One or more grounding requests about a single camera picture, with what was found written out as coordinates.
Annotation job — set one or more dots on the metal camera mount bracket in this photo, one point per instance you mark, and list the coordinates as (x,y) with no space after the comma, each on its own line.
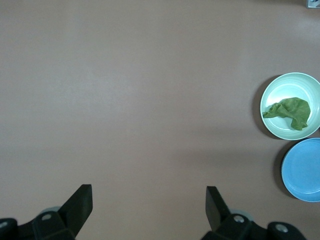
(313,3)

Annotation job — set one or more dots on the blue round plate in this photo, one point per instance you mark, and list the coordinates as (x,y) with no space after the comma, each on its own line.
(305,170)

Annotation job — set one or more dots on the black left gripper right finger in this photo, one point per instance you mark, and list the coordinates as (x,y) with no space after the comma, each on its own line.
(217,212)

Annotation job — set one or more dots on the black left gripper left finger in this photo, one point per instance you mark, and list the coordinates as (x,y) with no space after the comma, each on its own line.
(77,207)

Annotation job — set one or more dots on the green lettuce leaf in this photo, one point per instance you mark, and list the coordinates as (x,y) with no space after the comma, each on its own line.
(295,110)

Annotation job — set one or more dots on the mint green round plate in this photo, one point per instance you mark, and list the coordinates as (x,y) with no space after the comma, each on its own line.
(275,91)

